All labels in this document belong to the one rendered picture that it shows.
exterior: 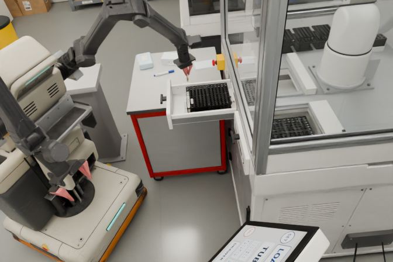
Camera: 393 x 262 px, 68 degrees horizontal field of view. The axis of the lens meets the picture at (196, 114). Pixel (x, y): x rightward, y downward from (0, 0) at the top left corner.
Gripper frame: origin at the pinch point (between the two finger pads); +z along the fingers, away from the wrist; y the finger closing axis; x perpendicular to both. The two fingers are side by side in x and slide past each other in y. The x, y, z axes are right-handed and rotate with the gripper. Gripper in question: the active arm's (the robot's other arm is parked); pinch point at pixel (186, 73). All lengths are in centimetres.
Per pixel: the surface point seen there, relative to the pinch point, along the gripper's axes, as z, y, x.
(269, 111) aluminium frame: -29, -6, -70
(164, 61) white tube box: 17.6, 5.1, 46.2
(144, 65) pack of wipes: 17, -8, 50
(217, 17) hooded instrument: 5, 53, 51
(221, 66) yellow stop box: 12.0, 26.0, 7.8
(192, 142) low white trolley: 55, -5, 3
